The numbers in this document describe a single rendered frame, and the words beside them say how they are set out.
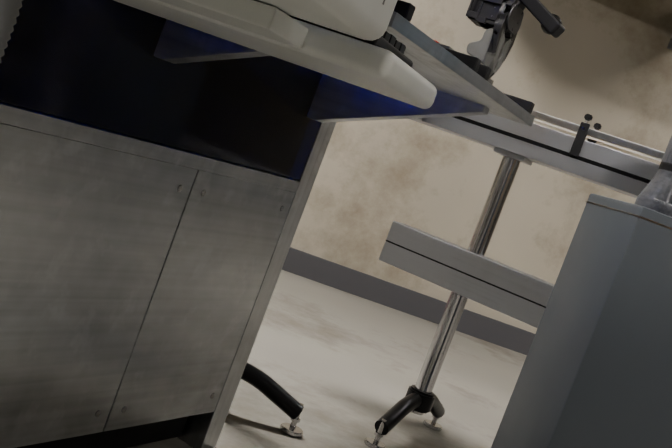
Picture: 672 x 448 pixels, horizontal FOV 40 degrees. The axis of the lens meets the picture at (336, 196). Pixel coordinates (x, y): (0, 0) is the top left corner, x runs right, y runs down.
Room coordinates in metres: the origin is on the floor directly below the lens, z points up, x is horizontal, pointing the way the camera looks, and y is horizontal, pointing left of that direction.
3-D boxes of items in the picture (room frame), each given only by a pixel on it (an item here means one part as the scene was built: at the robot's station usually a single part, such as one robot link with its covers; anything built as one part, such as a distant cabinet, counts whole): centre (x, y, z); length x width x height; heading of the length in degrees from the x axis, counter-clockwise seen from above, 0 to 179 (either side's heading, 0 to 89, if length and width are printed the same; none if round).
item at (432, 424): (2.58, -0.42, 0.07); 0.50 x 0.08 x 0.14; 154
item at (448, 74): (1.57, 0.07, 0.87); 0.70 x 0.48 x 0.02; 154
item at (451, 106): (1.79, -0.05, 0.80); 0.34 x 0.03 x 0.13; 64
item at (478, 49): (1.71, -0.16, 0.95); 0.06 x 0.03 x 0.09; 64
